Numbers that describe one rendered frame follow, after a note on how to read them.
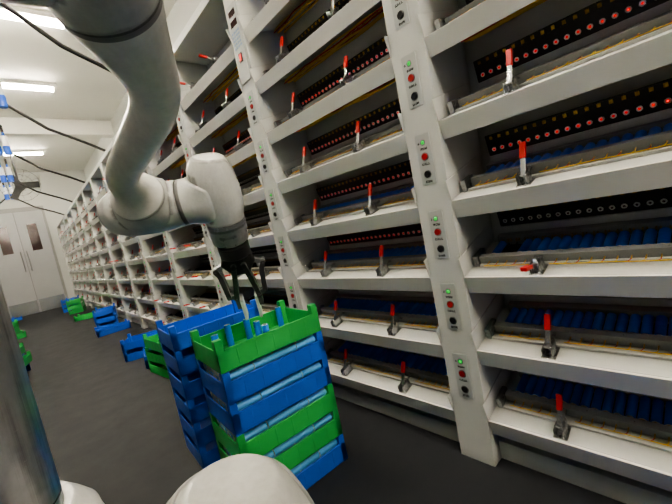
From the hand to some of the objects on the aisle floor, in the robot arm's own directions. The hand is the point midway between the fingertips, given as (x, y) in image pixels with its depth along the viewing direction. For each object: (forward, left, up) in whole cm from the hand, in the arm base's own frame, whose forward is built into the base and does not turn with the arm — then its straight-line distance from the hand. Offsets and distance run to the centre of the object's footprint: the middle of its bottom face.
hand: (251, 305), depth 96 cm
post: (+38, +34, -54) cm, 74 cm away
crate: (+1, 0, -52) cm, 52 cm away
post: (+50, -35, -50) cm, 79 cm away
